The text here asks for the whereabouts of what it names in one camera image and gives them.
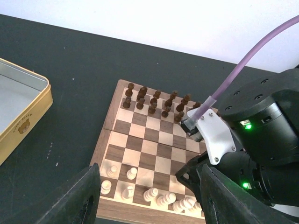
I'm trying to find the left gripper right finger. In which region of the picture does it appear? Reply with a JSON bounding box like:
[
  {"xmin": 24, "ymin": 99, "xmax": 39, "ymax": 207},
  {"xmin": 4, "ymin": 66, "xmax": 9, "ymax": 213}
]
[{"xmin": 200, "ymin": 163, "xmax": 299, "ymax": 224}]

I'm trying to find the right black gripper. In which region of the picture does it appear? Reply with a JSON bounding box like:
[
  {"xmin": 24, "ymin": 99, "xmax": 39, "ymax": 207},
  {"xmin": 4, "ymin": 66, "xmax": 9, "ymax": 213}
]
[{"xmin": 175, "ymin": 152, "xmax": 224, "ymax": 203}]

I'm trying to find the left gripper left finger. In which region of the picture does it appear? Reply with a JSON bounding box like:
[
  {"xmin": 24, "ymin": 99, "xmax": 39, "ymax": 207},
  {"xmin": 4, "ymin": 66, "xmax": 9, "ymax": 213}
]
[{"xmin": 35, "ymin": 163, "xmax": 101, "ymax": 224}]

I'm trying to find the light chess piece twelfth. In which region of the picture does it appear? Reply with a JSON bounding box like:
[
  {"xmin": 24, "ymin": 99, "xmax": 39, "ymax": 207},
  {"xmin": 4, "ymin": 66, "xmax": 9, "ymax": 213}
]
[{"xmin": 143, "ymin": 188, "xmax": 159, "ymax": 202}]

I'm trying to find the light wooden chess piece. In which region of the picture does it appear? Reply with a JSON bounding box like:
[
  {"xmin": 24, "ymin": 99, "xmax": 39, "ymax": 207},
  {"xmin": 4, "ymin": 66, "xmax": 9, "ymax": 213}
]
[{"xmin": 121, "ymin": 186, "xmax": 135, "ymax": 200}]

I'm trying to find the light chess piece eleventh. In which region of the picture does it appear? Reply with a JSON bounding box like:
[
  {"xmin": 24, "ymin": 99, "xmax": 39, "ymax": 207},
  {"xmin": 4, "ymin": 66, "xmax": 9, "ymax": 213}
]
[{"xmin": 126, "ymin": 167, "xmax": 137, "ymax": 180}]

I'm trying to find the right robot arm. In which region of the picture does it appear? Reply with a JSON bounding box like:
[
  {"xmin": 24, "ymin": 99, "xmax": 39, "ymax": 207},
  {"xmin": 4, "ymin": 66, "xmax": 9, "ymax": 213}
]
[{"xmin": 176, "ymin": 68, "xmax": 299, "ymax": 206}]

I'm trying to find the wooden chess board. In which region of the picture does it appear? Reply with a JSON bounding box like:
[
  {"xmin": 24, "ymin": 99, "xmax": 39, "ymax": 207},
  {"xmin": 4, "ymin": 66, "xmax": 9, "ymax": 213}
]
[{"xmin": 91, "ymin": 80, "xmax": 206, "ymax": 224}]

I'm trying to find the dark chess pieces row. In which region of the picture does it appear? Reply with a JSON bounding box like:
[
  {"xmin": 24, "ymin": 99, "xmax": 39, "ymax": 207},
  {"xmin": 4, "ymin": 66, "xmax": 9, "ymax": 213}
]
[{"xmin": 122, "ymin": 83, "xmax": 203, "ymax": 124}]

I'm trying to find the gold metal tin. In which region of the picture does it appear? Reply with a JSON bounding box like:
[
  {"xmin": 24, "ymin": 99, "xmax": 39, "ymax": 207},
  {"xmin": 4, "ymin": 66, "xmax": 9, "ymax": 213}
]
[{"xmin": 0, "ymin": 59, "xmax": 53, "ymax": 163}]

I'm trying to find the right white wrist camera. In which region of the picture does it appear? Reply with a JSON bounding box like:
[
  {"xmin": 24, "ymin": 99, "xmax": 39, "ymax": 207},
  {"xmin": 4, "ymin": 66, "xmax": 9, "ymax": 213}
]
[{"xmin": 179, "ymin": 108, "xmax": 236, "ymax": 165}]

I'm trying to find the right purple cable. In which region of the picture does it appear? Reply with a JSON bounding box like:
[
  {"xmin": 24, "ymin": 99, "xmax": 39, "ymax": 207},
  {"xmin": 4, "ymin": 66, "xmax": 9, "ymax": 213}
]
[{"xmin": 185, "ymin": 15, "xmax": 299, "ymax": 128}]

